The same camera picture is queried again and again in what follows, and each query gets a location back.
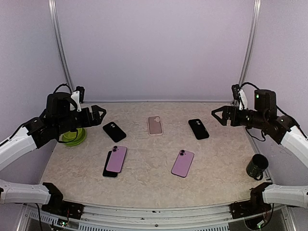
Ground left aluminium frame post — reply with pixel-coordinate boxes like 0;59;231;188
48;0;74;90

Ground black phone case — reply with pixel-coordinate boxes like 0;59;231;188
103;122;127;142
188;119;209;140

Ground right aluminium frame post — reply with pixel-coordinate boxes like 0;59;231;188
239;0;261;85

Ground face-up phone under stack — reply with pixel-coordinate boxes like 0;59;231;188
103;151;118;178

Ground purple phone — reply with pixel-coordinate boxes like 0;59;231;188
106;146;127;173
171;150;194;178

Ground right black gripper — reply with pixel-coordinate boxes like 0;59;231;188
213;104;268;129

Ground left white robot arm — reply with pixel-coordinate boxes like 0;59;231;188
0;86;106;214

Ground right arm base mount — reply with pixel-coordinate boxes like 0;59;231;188
230;200;272;219

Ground dark green mug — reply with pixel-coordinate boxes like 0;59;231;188
246;154;269;181

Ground front aluminium rail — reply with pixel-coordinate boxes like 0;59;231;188
16;203;296;231

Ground pink phone case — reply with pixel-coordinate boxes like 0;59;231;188
147;116;163;136

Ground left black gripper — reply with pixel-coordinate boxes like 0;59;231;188
54;104;106;135

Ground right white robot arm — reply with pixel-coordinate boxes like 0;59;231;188
211;84;308;214

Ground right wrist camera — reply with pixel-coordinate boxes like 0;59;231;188
231;84;248;110

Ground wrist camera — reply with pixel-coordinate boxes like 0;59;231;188
70;86;85;112
231;84;248;110

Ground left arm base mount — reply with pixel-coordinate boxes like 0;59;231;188
41;201;84;220

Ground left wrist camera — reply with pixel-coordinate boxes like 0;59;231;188
70;86;85;112

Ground purple phone on stack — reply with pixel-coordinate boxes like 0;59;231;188
106;146;127;173

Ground green bowl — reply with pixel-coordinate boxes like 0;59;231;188
62;128;87;143

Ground green plate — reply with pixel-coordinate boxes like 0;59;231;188
59;136;87;146

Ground aluminium frame post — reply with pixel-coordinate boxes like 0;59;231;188
48;0;74;90
239;0;261;85

